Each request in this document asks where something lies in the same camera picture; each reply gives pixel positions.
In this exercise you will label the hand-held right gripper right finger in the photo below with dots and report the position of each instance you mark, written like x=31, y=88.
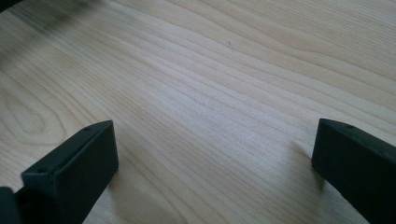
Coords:
x=358, y=168

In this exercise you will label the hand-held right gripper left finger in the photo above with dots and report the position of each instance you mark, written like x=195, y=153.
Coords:
x=74, y=174

